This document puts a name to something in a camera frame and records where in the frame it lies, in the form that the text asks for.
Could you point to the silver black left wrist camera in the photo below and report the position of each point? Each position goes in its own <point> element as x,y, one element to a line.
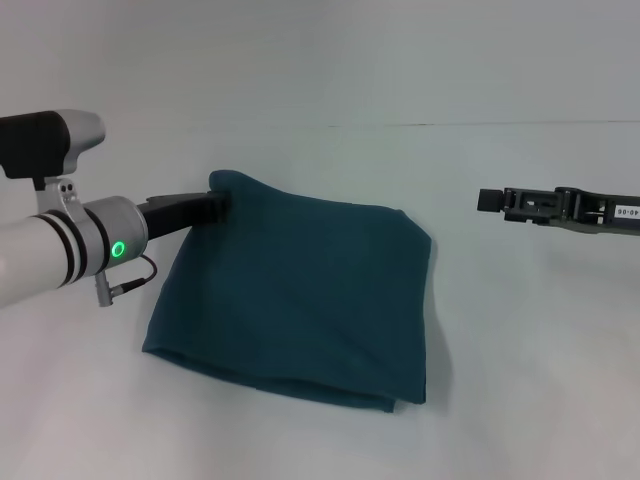
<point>45,145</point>

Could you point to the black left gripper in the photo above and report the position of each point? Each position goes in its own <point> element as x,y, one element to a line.
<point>175,215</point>

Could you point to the blue teal shirt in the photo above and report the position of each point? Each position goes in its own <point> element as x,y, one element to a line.
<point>300,290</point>

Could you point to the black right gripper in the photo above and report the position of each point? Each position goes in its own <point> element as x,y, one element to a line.
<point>595,210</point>

